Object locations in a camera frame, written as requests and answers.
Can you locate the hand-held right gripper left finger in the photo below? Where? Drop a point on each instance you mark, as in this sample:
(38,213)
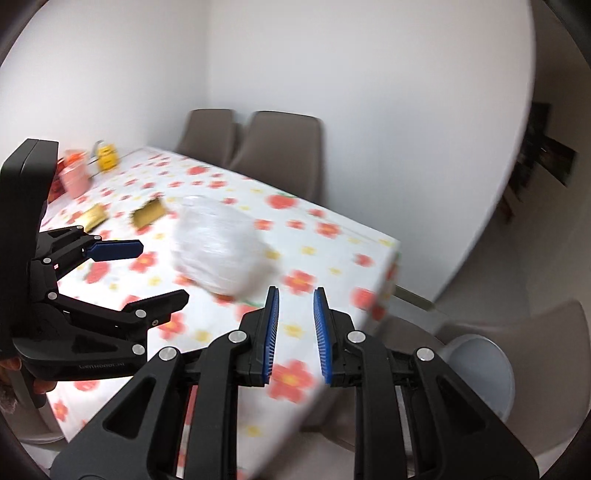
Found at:
(270,332)

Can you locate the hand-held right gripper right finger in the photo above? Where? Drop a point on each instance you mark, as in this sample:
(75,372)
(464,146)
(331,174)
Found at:
(321,337)

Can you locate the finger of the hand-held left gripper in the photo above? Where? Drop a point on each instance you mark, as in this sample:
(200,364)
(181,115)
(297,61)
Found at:
(115,249)
(157,304)

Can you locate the white round trash bin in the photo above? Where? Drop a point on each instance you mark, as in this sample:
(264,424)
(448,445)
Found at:
(480,374)

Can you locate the person's left hand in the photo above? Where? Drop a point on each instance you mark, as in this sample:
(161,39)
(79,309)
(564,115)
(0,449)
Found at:
(9,364)

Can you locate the red box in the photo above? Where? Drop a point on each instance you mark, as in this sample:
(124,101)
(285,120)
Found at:
(55,182)

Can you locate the gold box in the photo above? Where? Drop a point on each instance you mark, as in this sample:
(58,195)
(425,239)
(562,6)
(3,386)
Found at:
(147,213)
(94,217)

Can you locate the pink cup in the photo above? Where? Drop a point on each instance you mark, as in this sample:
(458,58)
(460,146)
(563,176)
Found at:
(76,180)

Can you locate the white plastic bag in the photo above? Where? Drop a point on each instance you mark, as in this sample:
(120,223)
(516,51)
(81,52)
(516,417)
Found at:
(221,249)

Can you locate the yellow box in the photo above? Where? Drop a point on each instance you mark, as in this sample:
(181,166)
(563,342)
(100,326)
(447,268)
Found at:
(107,158)

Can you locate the floral tablecloth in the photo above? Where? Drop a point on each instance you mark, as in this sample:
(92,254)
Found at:
(314,249)

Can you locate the small taupe dining chair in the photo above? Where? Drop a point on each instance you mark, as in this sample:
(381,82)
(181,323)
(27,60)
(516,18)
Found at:
(207,134)

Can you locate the wide taupe dining chair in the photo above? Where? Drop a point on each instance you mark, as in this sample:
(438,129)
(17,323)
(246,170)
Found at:
(281,152)

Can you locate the taupe chair under bin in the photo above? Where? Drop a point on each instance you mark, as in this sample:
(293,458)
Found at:
(545,350)

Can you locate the dark wall panel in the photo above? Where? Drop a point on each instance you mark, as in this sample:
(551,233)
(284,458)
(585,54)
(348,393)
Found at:
(549,147)

